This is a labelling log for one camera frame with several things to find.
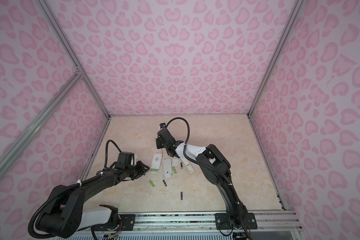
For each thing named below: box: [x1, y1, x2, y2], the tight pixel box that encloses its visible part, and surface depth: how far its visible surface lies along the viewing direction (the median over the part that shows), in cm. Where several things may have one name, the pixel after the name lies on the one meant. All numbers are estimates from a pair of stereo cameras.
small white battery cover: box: [171, 158, 180, 167], surface depth 95 cm
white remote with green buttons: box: [149, 153, 162, 174], surface depth 95 cm
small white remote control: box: [162, 158, 173, 179], surface depth 92 cm
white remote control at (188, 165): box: [179, 157, 195, 174], surface depth 92 cm
